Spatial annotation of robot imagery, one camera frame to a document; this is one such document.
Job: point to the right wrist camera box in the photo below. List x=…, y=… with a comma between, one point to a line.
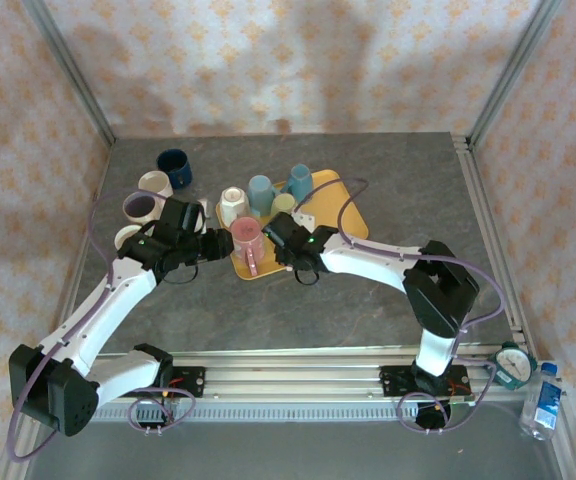
x=305, y=218

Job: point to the yellow tray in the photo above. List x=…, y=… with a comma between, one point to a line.
x=333, y=210

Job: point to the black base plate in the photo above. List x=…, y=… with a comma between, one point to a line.
x=194, y=382
x=392, y=381

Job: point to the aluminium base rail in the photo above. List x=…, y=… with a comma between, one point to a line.
x=293, y=385

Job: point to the navy blue mug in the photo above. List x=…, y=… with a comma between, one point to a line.
x=175, y=172

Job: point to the green dial clock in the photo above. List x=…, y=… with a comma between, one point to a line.
x=513, y=365

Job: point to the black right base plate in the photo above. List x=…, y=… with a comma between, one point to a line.
x=392, y=381

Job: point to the light blue mug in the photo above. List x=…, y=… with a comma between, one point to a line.
x=262, y=192

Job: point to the pink mug with red base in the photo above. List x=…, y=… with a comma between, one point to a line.
x=245, y=232

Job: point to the grey mug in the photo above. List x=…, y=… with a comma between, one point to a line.
x=127, y=237

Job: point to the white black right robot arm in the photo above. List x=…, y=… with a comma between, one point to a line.
x=368, y=262

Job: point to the grey metal panel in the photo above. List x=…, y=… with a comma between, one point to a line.
x=293, y=450

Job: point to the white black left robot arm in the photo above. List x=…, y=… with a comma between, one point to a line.
x=98, y=320

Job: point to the clear water bottle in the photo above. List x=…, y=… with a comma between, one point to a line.
x=543, y=405

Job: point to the aluminium frame post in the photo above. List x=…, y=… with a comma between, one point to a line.
x=513, y=70
x=68, y=70

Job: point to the aluminium side rail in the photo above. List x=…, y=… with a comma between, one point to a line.
x=469, y=160

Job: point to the beige pink mug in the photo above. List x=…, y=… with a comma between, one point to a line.
x=153, y=182

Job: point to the white speckled mug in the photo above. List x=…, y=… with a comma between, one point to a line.
x=138, y=205

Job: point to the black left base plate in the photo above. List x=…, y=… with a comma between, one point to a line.
x=194, y=382

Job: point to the teal mug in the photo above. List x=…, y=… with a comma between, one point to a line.
x=299, y=180

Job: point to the light green mug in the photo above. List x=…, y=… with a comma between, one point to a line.
x=283, y=204

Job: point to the white faceted mug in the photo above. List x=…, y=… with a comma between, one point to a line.
x=231, y=200

